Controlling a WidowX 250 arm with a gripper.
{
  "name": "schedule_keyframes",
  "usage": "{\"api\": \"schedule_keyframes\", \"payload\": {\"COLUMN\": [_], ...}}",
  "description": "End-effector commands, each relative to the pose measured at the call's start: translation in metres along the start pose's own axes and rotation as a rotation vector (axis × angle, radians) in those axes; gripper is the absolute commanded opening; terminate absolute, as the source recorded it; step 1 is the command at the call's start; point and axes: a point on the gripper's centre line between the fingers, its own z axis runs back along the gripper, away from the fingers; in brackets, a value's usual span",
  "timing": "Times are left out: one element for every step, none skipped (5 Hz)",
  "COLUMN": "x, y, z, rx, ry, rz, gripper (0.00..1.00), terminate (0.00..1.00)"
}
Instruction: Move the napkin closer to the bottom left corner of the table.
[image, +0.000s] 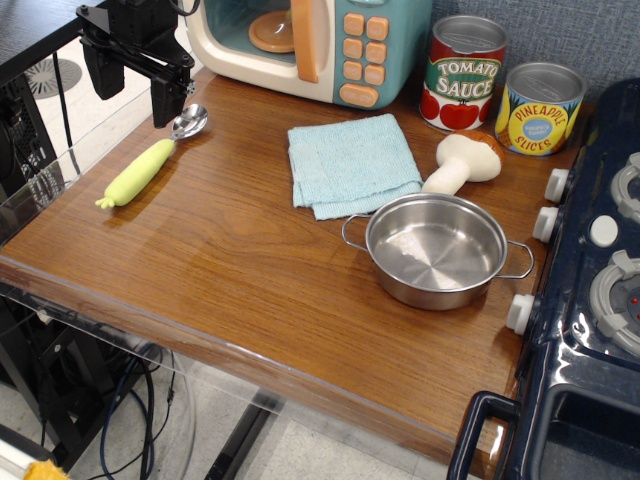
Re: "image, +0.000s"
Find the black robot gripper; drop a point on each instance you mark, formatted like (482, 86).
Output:
(139, 35)

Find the spoon with green handle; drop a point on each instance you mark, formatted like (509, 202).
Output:
(132, 180)

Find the light blue napkin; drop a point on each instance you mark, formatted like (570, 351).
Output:
(351, 167)

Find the yellow sponge corner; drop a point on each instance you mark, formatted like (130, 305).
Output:
(44, 470)

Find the white stove knob bottom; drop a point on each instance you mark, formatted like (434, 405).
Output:
(519, 313)

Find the white stove knob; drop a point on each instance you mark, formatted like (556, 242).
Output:
(519, 313)
(545, 223)
(556, 184)

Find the round floor vent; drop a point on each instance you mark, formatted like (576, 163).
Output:
(45, 77)

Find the toy microwave teal and cream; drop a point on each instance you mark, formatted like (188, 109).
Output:
(357, 54)

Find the tomato sauce can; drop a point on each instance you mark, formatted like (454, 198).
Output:
(464, 63)

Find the plush mushroom toy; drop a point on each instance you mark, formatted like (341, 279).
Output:
(464, 156)

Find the stainless steel pot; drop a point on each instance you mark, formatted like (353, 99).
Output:
(435, 251)

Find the pineapple slices can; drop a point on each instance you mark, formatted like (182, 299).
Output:
(539, 106)

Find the white stove knob top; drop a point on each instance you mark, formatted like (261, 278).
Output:
(556, 184)

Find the white stove knob middle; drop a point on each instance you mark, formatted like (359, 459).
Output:
(545, 223)

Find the dark blue toy stove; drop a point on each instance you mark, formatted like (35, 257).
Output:
(575, 414)

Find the black metal frame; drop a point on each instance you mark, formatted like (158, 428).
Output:
(65, 376)

